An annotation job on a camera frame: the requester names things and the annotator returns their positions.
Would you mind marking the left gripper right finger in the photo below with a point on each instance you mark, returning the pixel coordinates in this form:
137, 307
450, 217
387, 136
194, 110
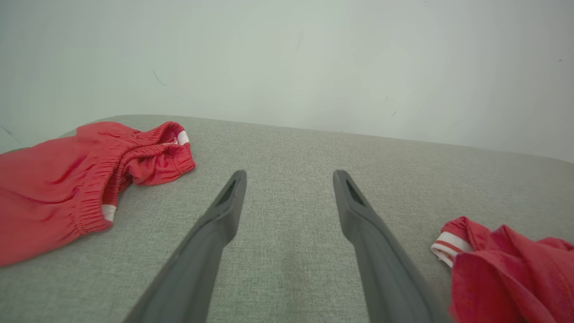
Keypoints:
390, 278

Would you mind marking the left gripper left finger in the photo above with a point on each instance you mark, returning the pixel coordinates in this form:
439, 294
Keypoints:
193, 269

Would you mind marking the red Bulls 23 jersey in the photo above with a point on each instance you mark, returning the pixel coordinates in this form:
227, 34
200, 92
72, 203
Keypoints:
515, 278

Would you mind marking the red shorts white trim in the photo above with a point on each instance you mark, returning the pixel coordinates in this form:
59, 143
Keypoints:
45, 193

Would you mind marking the grey fabric sofa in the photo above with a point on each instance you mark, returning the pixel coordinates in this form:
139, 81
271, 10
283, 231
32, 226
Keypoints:
291, 148

